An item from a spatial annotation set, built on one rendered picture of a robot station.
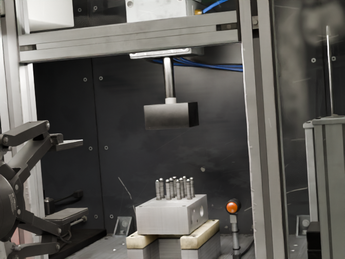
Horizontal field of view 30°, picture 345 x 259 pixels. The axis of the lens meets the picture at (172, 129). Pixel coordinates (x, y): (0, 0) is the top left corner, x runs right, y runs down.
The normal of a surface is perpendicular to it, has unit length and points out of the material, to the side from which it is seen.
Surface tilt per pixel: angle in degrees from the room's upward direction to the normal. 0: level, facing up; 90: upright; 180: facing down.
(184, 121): 90
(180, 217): 90
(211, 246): 90
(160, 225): 90
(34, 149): 24
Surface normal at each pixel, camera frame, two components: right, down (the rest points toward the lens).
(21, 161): -0.19, -0.88
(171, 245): -0.32, 0.07
